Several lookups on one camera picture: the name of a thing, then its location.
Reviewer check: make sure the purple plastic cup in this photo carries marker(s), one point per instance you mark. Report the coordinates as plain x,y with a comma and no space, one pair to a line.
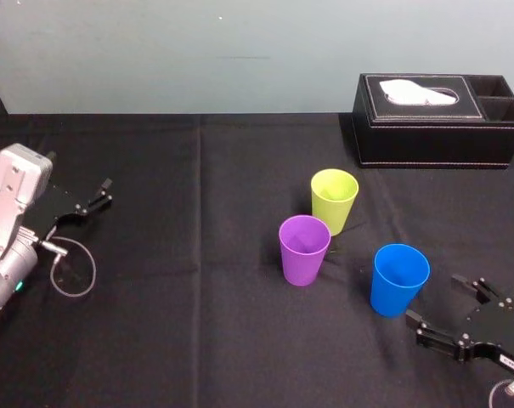
301,268

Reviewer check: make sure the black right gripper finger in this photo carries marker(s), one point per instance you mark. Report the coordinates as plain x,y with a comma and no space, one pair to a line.
473,288
437,336

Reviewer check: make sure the black table cloth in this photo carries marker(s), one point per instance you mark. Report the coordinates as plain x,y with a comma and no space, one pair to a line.
163,340

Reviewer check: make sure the black leather tissue box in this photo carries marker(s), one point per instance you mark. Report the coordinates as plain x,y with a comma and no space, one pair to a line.
426,136

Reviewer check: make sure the blue plastic cup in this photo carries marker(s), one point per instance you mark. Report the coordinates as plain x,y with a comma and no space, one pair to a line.
392,297

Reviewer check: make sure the green plastic cup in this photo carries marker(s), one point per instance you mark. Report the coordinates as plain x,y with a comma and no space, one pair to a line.
331,212

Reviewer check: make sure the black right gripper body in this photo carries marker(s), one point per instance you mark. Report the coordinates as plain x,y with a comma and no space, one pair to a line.
503,327

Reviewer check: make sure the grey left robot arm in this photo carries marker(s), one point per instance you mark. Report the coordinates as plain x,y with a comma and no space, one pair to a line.
5,200

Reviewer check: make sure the white tissue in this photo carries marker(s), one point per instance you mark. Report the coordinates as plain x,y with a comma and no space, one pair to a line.
409,91

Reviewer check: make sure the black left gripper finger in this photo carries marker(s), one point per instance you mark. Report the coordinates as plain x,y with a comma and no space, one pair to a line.
105,185
101,204

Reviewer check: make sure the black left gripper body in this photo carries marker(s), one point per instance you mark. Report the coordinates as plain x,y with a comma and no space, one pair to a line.
54,206

